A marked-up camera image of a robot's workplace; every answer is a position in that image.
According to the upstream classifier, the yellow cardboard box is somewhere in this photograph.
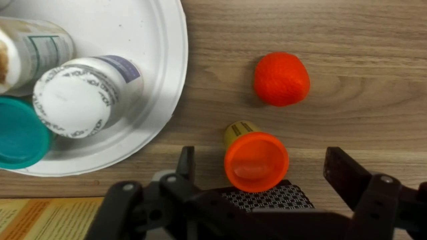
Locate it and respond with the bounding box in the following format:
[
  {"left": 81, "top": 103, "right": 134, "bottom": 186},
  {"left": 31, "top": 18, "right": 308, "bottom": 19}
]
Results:
[{"left": 0, "top": 196, "right": 105, "bottom": 240}]

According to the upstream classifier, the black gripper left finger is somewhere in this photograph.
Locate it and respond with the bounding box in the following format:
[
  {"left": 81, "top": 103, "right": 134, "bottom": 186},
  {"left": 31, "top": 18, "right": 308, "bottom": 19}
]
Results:
[{"left": 84, "top": 146, "right": 251, "bottom": 240}]

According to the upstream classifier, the yellow tub orange lid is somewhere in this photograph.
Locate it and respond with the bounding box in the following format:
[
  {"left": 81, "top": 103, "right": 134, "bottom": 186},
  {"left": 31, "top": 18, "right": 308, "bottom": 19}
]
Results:
[{"left": 223, "top": 120, "right": 291, "bottom": 194}]

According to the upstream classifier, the white paper plate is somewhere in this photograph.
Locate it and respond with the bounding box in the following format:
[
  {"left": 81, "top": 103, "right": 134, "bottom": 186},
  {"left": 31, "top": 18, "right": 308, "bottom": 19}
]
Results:
[{"left": 0, "top": 0, "right": 190, "bottom": 179}]

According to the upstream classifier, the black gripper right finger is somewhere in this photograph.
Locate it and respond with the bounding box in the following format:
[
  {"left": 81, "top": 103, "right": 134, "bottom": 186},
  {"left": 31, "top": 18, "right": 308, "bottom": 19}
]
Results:
[{"left": 323, "top": 146, "right": 427, "bottom": 240}]

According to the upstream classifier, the red-orange ball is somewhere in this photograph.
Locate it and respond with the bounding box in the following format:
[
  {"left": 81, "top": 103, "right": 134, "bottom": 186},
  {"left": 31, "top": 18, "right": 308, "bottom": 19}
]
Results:
[{"left": 252, "top": 51, "right": 311, "bottom": 108}]

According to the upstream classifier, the white stained-lid pill bottle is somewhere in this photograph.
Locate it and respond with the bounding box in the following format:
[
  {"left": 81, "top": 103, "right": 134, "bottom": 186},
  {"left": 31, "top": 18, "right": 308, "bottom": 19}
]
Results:
[{"left": 0, "top": 16, "right": 76, "bottom": 98}]

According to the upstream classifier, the white purple-label pill bottle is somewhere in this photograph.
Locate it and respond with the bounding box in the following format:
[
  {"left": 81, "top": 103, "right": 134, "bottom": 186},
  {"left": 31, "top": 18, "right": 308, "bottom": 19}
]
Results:
[{"left": 31, "top": 54, "right": 146, "bottom": 140}]

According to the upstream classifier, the grey woven basket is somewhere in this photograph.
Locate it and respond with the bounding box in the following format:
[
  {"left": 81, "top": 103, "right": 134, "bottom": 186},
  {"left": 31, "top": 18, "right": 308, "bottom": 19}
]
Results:
[{"left": 220, "top": 179, "right": 316, "bottom": 212}]

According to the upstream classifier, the small tub teal lid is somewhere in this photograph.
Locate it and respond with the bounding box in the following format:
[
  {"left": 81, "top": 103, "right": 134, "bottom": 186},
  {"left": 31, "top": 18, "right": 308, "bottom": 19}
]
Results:
[{"left": 0, "top": 95, "right": 55, "bottom": 171}]

